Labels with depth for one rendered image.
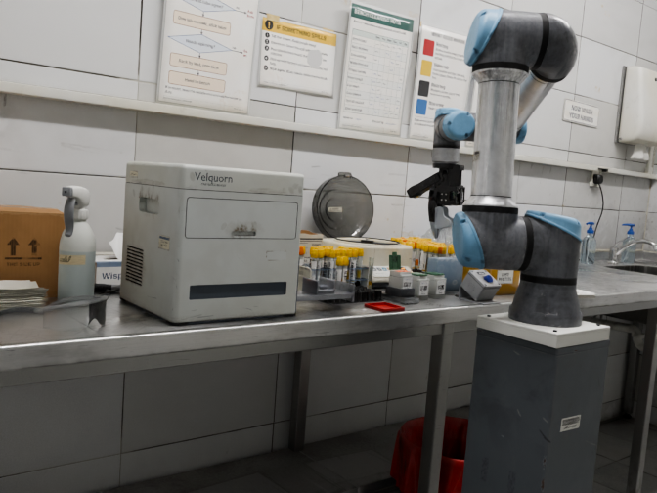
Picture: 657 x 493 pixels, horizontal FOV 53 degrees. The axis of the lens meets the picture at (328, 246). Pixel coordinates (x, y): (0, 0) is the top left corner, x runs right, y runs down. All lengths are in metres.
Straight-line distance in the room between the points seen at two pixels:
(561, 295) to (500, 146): 0.33
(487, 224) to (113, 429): 1.20
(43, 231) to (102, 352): 0.40
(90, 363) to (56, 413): 0.74
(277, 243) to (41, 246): 0.49
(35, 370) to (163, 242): 0.32
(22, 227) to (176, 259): 0.38
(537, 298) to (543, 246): 0.11
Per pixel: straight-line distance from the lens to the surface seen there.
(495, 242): 1.38
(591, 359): 1.49
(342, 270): 1.59
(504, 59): 1.42
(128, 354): 1.20
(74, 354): 1.16
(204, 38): 1.98
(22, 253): 1.50
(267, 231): 1.33
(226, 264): 1.29
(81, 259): 1.40
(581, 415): 1.51
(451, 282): 1.89
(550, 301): 1.43
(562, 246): 1.43
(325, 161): 2.22
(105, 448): 2.03
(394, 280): 1.68
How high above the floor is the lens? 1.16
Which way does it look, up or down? 5 degrees down
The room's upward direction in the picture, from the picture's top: 4 degrees clockwise
